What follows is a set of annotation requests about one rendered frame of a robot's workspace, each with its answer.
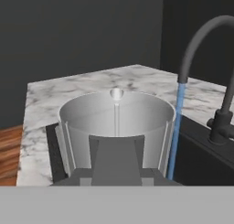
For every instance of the silver metal jug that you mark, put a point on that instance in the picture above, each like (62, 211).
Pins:
(91, 118)

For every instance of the black sink basin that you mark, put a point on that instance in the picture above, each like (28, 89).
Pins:
(201, 165)

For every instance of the blue water stream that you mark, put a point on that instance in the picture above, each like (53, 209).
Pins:
(176, 133)

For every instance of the black sink faucet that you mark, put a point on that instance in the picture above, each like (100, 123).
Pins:
(220, 127)

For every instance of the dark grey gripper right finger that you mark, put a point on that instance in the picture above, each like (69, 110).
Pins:
(158, 179)

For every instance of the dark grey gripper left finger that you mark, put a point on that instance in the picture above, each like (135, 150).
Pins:
(74, 179)

